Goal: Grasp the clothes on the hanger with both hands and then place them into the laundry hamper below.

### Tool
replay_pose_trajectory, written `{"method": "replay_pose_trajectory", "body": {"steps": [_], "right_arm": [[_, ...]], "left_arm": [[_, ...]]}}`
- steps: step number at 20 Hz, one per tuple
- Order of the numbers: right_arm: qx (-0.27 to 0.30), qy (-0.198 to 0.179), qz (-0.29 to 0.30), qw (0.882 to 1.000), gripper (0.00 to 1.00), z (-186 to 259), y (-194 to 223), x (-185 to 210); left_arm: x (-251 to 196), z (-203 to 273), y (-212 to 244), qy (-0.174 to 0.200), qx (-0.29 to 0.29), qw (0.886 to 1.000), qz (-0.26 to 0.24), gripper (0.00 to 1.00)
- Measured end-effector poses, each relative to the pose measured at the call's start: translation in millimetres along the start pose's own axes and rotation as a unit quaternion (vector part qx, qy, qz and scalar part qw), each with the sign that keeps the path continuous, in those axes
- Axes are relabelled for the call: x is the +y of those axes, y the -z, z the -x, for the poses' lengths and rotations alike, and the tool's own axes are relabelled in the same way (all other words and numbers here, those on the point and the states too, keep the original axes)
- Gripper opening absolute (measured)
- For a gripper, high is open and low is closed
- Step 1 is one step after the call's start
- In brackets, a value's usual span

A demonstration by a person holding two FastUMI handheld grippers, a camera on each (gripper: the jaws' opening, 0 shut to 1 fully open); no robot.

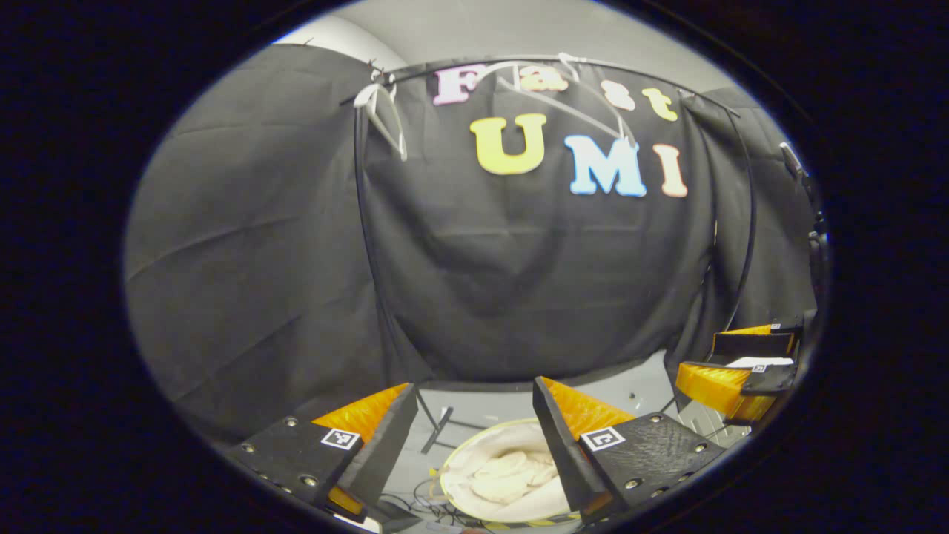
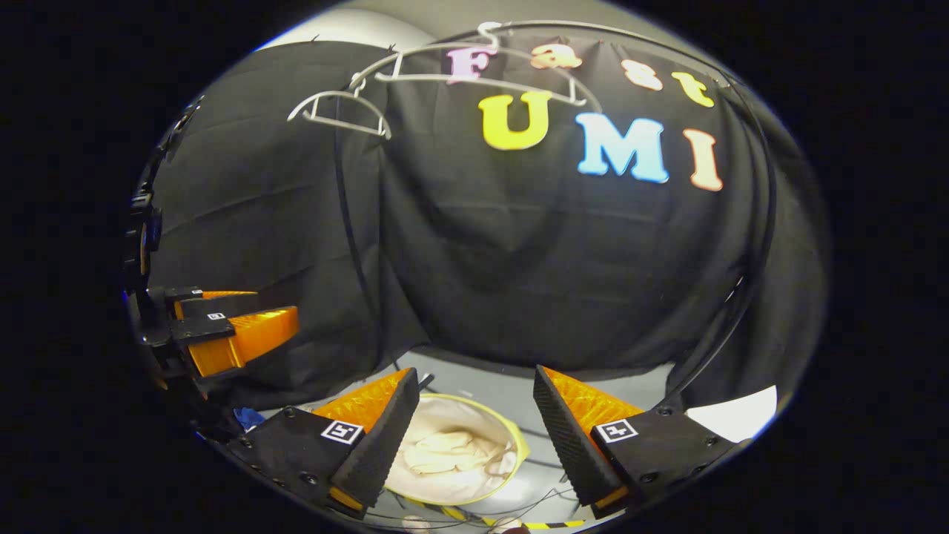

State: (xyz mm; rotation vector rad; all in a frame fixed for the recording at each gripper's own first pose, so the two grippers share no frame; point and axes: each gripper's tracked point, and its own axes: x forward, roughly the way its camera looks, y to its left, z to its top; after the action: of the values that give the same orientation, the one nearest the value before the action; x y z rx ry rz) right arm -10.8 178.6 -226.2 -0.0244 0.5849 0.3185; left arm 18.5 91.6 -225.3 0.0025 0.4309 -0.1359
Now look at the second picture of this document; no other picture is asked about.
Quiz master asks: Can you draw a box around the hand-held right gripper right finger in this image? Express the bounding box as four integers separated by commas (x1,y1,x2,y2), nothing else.
532,365,750,520

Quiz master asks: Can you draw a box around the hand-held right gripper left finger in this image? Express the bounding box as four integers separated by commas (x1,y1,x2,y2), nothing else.
226,367,421,520

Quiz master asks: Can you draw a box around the cream long-sleeved shirt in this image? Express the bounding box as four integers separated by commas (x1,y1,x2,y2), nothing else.
404,429,518,479

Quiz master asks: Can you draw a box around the white laundry hamper yellow rim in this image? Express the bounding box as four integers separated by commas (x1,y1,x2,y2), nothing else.
382,393,531,507

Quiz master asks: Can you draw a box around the white plastic hanger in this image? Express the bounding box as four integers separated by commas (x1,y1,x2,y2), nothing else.
288,70,392,140
348,21,605,112

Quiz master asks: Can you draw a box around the black metal clothes rack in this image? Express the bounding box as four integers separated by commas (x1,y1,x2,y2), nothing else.
330,19,779,401

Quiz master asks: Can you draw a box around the yellow black striped tape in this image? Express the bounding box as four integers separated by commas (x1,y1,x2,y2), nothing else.
437,504,586,532

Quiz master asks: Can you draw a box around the white sheet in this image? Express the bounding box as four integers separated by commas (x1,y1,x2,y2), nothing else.
686,386,778,444

